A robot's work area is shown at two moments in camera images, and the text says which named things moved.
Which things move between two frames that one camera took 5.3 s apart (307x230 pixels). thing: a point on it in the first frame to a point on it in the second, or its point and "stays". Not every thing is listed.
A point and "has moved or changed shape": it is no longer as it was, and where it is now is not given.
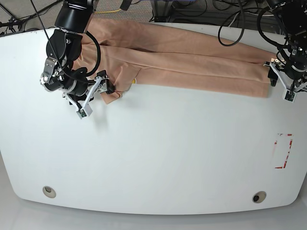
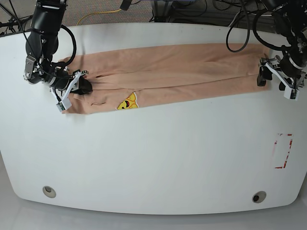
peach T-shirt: [200, 60] has moved or changed shape
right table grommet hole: [259, 197] stays
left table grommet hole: [49, 191] stays
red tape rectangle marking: [275, 143] stays
